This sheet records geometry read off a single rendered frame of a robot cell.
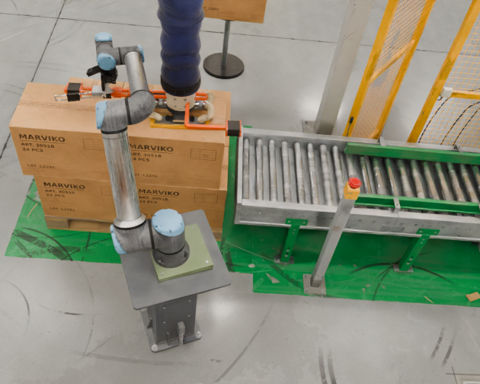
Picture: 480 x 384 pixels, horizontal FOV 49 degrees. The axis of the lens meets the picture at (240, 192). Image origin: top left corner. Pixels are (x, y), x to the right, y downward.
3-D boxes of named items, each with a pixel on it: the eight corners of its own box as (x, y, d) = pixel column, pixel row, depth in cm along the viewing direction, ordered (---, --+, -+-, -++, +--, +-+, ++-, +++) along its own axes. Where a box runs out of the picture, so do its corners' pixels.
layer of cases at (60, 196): (226, 130, 427) (231, 91, 397) (222, 228, 361) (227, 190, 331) (77, 117, 419) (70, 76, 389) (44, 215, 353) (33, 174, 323)
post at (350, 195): (318, 280, 359) (358, 182, 284) (319, 289, 354) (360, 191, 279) (308, 280, 358) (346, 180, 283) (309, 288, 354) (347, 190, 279)
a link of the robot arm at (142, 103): (157, 103, 222) (141, 39, 272) (126, 106, 219) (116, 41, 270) (159, 126, 229) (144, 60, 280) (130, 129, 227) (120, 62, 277)
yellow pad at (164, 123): (209, 118, 313) (209, 112, 309) (209, 130, 306) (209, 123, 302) (151, 116, 310) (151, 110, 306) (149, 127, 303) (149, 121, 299)
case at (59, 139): (130, 137, 353) (127, 90, 323) (122, 181, 327) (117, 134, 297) (39, 130, 348) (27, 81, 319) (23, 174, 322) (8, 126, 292)
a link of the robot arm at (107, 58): (119, 55, 263) (116, 40, 271) (95, 57, 261) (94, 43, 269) (121, 70, 270) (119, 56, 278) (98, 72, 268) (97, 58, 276)
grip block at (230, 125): (240, 126, 295) (241, 120, 291) (241, 137, 289) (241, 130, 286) (225, 126, 294) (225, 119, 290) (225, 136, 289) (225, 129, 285)
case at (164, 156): (221, 145, 357) (226, 99, 327) (219, 189, 331) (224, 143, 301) (132, 138, 353) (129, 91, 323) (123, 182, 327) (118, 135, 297)
